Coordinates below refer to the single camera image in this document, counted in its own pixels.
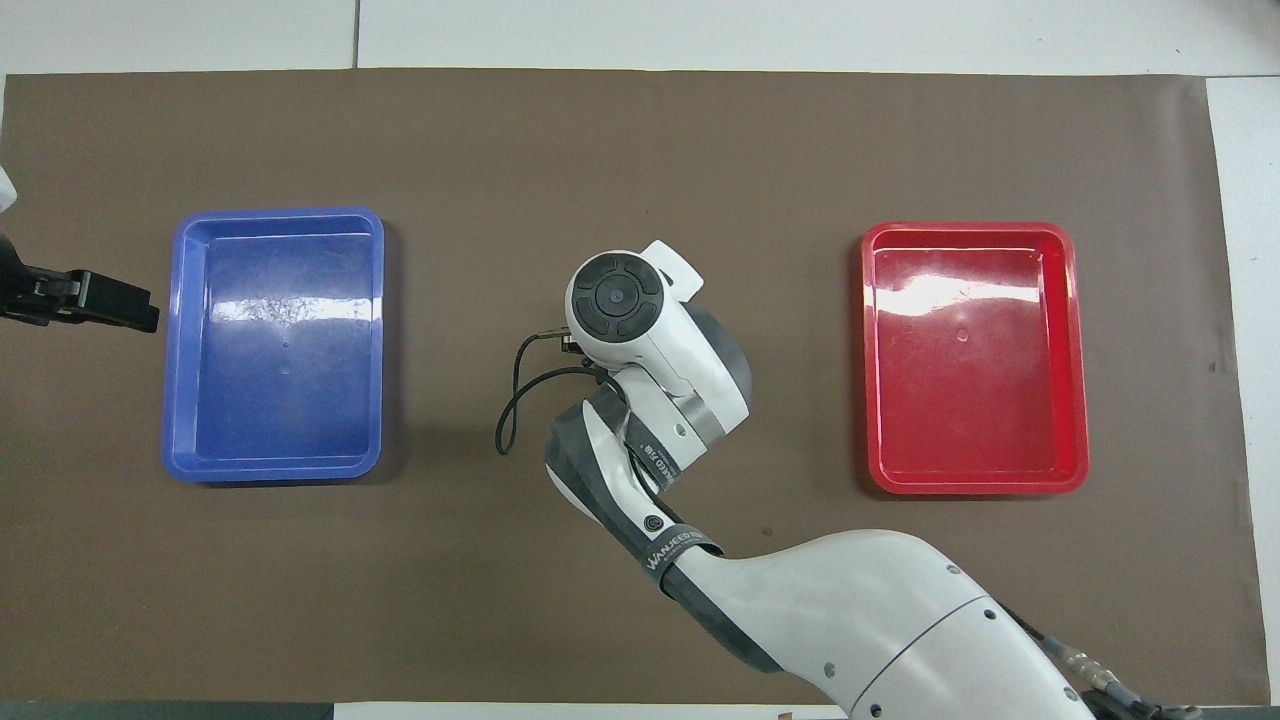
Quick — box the right arm connector cable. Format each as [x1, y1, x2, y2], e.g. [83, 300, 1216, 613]
[1018, 604, 1206, 720]

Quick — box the brown table mat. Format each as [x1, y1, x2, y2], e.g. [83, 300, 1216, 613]
[0, 68, 1271, 705]

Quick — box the red plastic tray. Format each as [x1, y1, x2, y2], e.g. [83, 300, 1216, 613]
[861, 221, 1091, 497]

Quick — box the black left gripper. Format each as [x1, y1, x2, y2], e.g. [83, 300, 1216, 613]
[0, 234, 161, 334]

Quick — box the blue plastic tray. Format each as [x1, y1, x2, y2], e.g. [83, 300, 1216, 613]
[162, 207, 386, 485]

